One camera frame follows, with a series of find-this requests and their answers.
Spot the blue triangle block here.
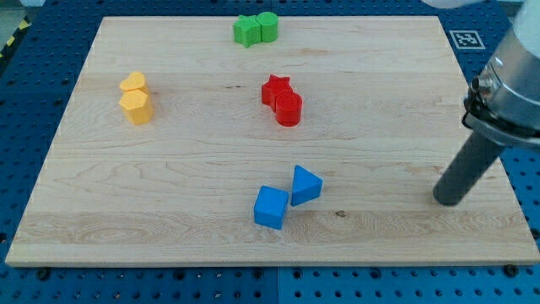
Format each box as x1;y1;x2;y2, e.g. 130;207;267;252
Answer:
290;165;323;206

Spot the red star block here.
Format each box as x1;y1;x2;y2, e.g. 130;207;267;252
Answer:
261;74;293;111

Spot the white fiducial marker tag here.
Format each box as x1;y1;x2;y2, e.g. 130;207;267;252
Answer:
450;30;485;50

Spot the yellow hexagon block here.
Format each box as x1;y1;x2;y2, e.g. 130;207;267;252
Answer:
119;90;154;125

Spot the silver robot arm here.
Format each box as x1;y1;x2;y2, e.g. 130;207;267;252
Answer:
462;0;539;150

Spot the wooden board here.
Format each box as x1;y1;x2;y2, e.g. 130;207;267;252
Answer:
6;16;539;268

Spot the red cylinder block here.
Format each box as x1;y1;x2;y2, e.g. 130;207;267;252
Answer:
275;91;303;127

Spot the yellow heart block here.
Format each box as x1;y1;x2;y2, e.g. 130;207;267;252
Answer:
119;71;149;95

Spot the blue cube block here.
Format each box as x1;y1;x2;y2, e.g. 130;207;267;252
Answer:
253;186;289;230

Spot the green cylinder block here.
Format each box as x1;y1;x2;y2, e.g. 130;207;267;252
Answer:
256;12;278;42

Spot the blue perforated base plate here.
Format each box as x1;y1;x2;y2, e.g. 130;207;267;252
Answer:
1;0;539;303

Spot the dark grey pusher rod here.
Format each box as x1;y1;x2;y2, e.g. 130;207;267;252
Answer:
432;132;505;206

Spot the green star block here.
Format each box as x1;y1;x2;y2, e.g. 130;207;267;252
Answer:
233;15;262;48

